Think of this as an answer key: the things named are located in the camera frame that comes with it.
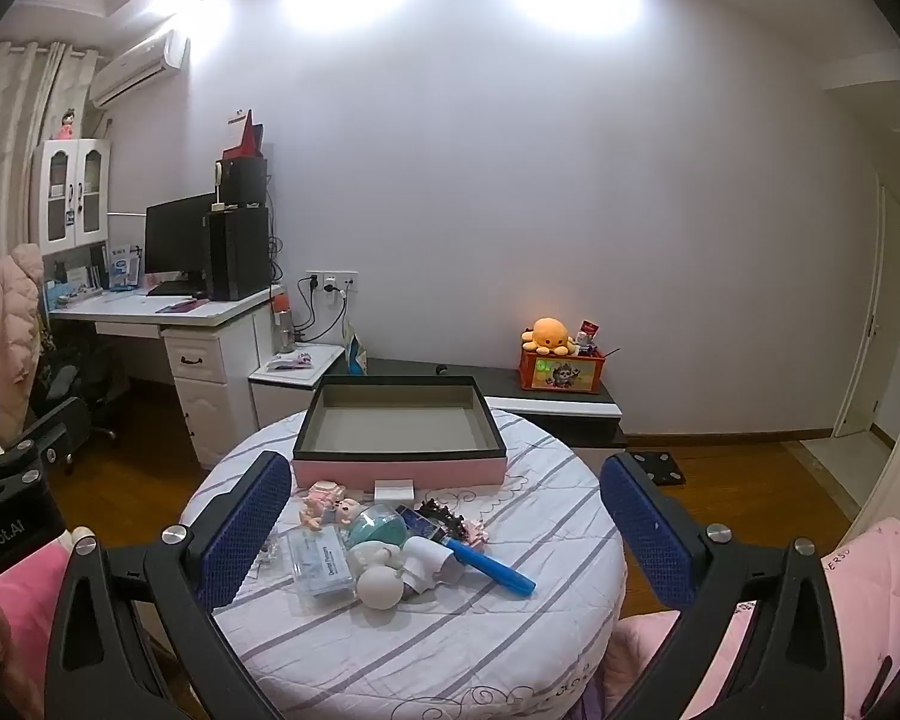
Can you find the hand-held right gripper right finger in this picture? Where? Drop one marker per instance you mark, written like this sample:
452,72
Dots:
649,532

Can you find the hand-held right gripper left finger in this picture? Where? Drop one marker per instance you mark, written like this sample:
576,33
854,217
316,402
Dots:
244,532

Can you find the red and white carton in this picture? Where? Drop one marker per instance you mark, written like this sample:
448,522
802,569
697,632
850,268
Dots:
588,336

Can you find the blue marker pen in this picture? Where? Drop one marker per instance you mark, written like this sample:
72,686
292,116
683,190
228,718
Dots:
487,566

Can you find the pink box with black rim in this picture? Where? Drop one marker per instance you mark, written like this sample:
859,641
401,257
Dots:
397,420

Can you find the black keyboard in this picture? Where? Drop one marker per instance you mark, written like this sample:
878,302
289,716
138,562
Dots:
174,289

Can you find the black computer monitor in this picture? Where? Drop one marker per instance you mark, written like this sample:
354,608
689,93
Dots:
176,236

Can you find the pink padded jacket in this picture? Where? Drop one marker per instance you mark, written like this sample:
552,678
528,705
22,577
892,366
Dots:
4,345

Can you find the white door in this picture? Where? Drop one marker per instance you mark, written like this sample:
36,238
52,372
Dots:
874,315

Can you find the pink bed sheet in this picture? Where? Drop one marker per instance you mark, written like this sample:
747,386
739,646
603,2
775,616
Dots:
15,615

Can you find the orange storage crate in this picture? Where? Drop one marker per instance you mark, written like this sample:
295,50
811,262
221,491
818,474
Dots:
562,373

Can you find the small pink doll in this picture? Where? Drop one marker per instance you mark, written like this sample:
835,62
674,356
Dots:
67,125

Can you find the black computer tower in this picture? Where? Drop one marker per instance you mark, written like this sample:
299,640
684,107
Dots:
238,255

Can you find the cream curtain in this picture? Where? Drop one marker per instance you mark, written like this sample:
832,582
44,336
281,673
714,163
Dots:
15,150

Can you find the blue and white bag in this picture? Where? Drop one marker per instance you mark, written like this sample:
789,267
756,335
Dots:
354,352

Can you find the small white box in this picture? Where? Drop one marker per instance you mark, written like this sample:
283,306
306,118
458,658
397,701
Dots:
394,490

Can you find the striped white tablecloth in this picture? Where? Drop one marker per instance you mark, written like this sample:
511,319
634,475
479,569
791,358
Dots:
420,652

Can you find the teal item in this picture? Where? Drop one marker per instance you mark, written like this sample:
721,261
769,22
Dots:
376,526

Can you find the white desk with drawers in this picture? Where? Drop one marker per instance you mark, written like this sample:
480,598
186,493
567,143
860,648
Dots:
210,375

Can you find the white air conditioner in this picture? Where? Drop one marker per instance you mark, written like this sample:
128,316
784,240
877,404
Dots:
139,67

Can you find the clear plastic card box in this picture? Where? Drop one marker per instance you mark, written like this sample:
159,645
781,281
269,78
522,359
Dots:
319,562

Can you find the white nightstand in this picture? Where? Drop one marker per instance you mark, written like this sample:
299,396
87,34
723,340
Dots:
292,390

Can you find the blue product box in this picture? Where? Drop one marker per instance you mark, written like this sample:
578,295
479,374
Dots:
124,266

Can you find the red folder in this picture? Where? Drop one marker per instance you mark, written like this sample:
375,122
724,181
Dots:
247,136

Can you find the black hair clip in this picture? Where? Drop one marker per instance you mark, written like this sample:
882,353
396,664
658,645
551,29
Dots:
444,514

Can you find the pink printed quilt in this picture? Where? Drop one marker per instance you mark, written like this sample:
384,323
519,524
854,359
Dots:
862,615

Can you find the bottle with orange cap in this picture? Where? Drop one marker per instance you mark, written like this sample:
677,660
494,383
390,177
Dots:
283,322

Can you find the black office chair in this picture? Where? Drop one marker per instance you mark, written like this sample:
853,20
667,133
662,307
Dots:
75,390

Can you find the white glass-door cabinet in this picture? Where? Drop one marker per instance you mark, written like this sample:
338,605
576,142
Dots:
71,191

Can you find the orange octopus plush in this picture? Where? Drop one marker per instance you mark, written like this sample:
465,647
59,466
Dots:
551,335

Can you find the white wall socket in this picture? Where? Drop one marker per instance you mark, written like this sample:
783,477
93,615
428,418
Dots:
331,281

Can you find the blue glitter box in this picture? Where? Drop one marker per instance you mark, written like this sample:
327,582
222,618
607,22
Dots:
420,523

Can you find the white round-headed figurine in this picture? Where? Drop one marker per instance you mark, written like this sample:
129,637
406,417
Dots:
379,581

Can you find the black box on tower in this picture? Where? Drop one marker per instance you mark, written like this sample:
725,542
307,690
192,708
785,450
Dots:
241,181

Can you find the pink toy figure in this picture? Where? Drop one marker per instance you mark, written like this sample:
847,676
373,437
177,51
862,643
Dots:
321,504

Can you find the small baby doll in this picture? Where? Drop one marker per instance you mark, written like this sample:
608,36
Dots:
351,516

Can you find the black bathroom scale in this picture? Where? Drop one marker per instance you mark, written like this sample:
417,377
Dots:
656,467

